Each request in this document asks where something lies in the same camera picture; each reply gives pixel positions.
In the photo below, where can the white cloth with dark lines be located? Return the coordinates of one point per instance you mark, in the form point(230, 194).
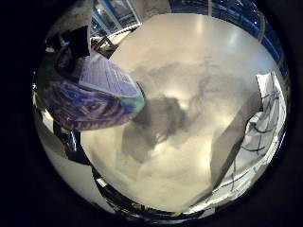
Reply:
point(263, 135)

